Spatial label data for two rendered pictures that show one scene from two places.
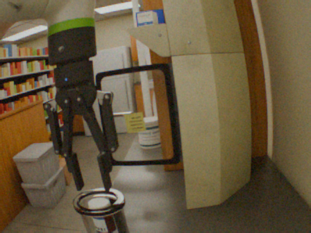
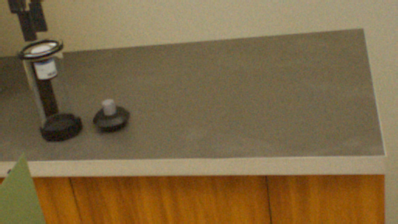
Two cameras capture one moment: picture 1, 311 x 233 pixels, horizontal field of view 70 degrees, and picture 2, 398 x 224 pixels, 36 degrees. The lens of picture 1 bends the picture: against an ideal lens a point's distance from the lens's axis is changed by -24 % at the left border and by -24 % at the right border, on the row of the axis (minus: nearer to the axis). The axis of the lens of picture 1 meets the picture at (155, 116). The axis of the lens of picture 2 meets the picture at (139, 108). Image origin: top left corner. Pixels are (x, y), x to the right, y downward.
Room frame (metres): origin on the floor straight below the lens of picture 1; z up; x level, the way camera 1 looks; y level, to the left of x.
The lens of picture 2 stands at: (-0.06, 1.36, 1.58)
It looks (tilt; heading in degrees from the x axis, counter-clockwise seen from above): 25 degrees down; 285
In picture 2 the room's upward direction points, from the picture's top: 11 degrees counter-clockwise
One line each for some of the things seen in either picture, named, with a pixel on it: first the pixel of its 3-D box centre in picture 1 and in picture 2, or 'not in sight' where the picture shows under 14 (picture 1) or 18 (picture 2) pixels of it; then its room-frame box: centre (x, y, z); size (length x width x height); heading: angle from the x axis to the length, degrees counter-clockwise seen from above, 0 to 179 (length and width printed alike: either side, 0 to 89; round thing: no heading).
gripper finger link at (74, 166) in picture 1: (76, 172); (27, 26); (0.47, 0.16, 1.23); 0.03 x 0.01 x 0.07; 174
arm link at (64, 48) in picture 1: (72, 48); not in sight; (0.47, 0.13, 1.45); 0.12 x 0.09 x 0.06; 174
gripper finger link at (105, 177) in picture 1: (104, 172); (38, 17); (0.46, 0.10, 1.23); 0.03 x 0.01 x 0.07; 174
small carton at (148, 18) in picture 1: (148, 21); not in sight; (0.88, -0.02, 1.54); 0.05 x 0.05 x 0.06; 70
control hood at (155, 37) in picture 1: (152, 44); not in sight; (0.93, -0.02, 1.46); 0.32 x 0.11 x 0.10; 174
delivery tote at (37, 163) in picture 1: (38, 162); not in sight; (2.74, 1.43, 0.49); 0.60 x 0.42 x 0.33; 174
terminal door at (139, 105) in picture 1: (136, 117); not in sight; (1.11, 0.07, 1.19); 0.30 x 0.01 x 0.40; 77
